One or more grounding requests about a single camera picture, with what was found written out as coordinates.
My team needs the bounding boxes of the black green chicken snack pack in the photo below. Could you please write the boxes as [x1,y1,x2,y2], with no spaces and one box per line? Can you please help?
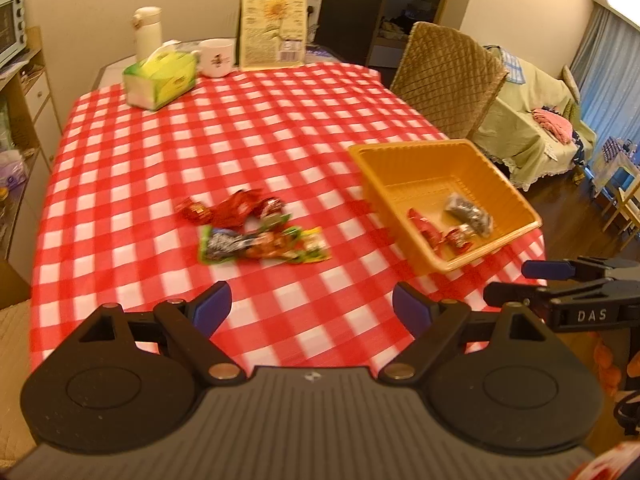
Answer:
[198,226,305,263]

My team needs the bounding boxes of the green tissue pack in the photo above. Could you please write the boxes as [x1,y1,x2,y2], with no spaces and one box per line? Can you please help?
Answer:
[122,40,198,112]

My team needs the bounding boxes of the red snack pouch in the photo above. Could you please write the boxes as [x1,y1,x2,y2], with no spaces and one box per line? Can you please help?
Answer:
[407,208,444,255]

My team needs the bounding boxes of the dark red foil candy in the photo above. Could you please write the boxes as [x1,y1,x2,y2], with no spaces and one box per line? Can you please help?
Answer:
[257,196,285,219]

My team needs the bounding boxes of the white mug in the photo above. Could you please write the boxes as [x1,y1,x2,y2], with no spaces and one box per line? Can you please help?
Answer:
[192,38,235,78]

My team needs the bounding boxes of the small red foil candy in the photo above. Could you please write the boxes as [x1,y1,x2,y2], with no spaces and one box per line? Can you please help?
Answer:
[175,197,213,226]

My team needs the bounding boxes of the red snack packet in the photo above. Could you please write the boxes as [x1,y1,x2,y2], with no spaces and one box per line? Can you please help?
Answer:
[210,188,262,231]

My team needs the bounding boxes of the red white checkered tablecloth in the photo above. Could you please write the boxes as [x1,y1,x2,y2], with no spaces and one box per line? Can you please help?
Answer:
[29,63,544,370]

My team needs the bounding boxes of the clear wrapped candy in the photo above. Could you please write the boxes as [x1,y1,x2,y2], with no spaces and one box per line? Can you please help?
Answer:
[458,223,476,237]

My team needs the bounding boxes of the wooden shelf unit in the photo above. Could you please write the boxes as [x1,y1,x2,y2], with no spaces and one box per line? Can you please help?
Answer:
[1,26,62,281]

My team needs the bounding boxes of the quilted beige chair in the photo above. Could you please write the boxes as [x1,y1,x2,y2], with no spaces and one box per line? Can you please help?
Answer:
[390,22,508,139]

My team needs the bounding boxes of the yellow green candy packet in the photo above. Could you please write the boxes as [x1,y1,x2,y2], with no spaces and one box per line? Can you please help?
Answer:
[297,228,331,263]

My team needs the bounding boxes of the right hand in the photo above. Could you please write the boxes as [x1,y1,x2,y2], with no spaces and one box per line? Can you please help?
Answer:
[593,335,640,398]

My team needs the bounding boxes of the orange plastic tray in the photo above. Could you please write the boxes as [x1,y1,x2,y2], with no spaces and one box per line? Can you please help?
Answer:
[348,140,541,275]

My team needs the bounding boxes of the sofa with green cover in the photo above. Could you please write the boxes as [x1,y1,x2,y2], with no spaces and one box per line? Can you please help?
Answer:
[472,46,597,191]

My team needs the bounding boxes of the pink clothes on sofa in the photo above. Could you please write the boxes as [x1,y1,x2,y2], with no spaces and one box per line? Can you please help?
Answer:
[532,108,574,145]

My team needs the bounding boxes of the white thermos bottle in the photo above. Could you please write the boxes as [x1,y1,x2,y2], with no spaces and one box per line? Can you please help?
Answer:
[132,6,163,62]

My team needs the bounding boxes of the green wrapped candy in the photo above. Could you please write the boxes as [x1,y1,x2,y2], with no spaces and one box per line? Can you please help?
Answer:
[259,212,291,232]

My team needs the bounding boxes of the blue grey curtain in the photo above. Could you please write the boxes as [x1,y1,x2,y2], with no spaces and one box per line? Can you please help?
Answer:
[570,4,640,145]

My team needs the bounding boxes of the black mini fridge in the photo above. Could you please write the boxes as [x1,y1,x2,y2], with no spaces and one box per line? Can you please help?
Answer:
[307,0,384,66]

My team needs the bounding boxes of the light blue toaster oven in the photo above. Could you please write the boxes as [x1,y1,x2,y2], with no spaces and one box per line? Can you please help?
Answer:
[0,0,27,68]

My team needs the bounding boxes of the grey clear snack packet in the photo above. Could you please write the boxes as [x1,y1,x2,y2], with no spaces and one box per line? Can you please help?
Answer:
[445,193,494,238]

